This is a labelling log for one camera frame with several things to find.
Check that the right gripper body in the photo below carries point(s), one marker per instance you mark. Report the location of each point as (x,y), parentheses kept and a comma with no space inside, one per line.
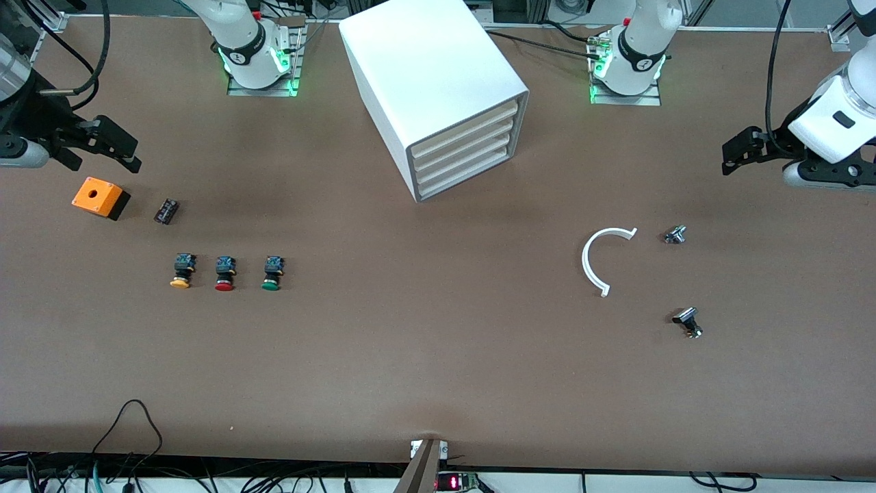
(37,122)

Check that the green push button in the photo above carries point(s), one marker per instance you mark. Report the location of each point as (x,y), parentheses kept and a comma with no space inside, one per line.
(273,270)

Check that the cream drawer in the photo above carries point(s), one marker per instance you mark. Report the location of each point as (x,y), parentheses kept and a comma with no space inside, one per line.
(465,174)
(465,146)
(479,155)
(465,130)

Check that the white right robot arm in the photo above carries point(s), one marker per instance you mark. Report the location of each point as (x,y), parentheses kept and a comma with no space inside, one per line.
(239,41)

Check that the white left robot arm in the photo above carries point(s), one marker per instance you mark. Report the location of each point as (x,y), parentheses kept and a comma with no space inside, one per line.
(640,48)

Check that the orange button box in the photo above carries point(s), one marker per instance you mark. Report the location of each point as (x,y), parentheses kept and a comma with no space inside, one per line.
(96,195)

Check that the yellow push button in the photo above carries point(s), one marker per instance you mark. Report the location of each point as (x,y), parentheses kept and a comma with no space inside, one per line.
(183,267)

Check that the red push button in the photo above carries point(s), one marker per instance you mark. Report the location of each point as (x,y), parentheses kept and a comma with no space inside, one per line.
(225,270)

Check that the white drawer cabinet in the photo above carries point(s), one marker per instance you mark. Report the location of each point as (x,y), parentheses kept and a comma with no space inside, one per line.
(424,75)

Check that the small black terminal block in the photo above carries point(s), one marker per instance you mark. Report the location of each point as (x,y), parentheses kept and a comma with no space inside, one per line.
(166,211)

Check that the white curved plastic arc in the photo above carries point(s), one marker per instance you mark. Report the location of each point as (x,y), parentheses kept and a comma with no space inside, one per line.
(586,263)

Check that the device with red display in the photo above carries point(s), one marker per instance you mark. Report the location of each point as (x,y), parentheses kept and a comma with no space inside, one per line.
(455,483)

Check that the aluminium frame corner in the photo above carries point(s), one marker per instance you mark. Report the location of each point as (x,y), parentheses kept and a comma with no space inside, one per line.
(838,38)
(53,24)

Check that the small silver knob switch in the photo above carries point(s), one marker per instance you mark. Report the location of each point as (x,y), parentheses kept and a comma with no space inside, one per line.
(675,235)

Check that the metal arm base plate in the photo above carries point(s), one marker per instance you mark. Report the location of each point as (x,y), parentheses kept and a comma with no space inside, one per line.
(626,100)
(263,91)

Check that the grey camera mount wedge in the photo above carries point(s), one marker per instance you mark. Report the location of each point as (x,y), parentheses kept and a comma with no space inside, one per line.
(419,472)

